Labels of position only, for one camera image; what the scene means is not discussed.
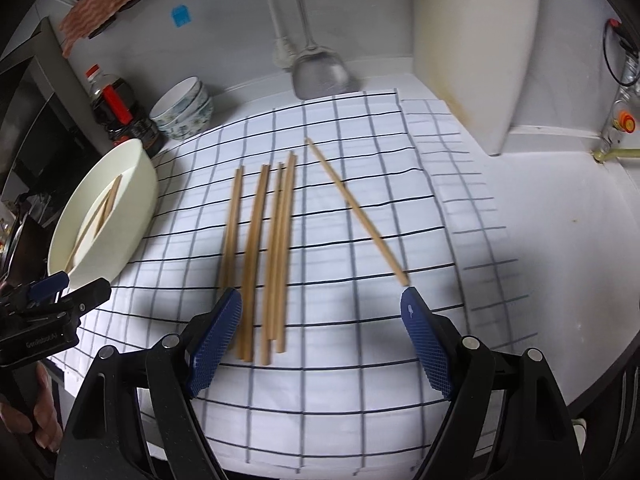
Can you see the wooden chopstick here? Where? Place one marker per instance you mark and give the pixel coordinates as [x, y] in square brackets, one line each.
[92, 227]
[97, 220]

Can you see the pink striped towel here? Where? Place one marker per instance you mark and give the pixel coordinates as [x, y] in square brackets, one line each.
[100, 10]

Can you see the white black-checked cloth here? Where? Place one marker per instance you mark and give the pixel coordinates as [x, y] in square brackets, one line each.
[350, 200]

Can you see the white bottle brush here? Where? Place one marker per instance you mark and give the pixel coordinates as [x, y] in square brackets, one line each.
[280, 45]

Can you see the dark sauce bottle red cap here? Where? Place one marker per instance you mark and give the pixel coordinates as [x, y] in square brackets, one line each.
[117, 110]

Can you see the blue wall hook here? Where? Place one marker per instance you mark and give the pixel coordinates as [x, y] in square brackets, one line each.
[181, 16]

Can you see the person's left hand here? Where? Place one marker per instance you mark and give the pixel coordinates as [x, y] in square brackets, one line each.
[42, 410]

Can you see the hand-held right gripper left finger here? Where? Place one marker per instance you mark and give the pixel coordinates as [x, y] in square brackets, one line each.
[215, 345]

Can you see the group of wooden chopsticks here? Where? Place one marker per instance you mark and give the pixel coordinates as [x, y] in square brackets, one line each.
[252, 240]

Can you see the gas valve with red knob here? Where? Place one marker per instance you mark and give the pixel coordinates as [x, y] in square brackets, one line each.
[625, 120]

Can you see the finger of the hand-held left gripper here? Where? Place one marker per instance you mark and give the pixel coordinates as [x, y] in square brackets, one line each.
[92, 295]
[47, 286]

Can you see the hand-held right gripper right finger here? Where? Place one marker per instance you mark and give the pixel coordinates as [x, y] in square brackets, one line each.
[425, 340]

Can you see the cream round basin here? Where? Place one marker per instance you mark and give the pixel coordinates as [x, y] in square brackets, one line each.
[130, 200]

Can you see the white cutting board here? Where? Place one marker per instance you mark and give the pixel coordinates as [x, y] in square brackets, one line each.
[475, 50]

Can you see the metal spatula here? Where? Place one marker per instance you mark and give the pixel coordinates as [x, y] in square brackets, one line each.
[320, 75]

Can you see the black range hood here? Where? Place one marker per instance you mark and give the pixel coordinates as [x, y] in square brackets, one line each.
[40, 110]

